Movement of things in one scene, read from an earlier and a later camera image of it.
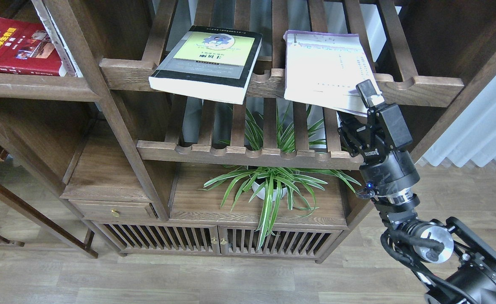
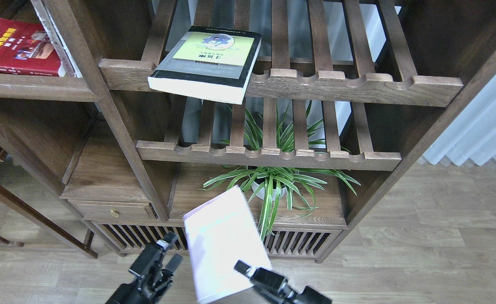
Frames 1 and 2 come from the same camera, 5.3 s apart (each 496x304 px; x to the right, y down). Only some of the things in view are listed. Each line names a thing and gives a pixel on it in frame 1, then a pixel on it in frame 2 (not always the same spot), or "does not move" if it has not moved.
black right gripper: x=388 y=167 -> x=279 y=287
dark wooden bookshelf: x=211 y=128 does not move
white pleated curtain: x=486 y=131 does not move
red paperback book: x=6 y=46 does not move
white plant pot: x=261 y=194 does not move
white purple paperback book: x=324 y=69 -> x=221 y=232
